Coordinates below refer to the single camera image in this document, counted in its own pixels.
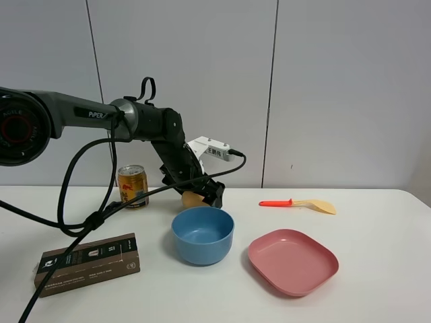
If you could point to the blue bowl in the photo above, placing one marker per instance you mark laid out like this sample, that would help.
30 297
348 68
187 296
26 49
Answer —
203 235

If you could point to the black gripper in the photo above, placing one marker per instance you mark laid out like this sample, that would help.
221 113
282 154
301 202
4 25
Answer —
180 164

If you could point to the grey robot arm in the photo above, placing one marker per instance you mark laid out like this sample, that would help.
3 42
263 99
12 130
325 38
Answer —
29 119

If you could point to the pink square plate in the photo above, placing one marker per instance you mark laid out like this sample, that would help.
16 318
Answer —
292 262

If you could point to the tan round bun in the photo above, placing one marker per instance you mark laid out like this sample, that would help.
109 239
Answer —
191 199

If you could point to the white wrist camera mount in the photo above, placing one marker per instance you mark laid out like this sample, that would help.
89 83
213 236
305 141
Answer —
217 149

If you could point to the brown rectangular cardboard box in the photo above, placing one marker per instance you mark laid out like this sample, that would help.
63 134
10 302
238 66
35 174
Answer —
88 264

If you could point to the red handled beige spatula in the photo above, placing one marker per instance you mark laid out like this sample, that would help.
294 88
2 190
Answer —
314 204

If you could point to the gold energy drink can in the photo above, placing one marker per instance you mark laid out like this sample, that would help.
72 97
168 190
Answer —
132 182

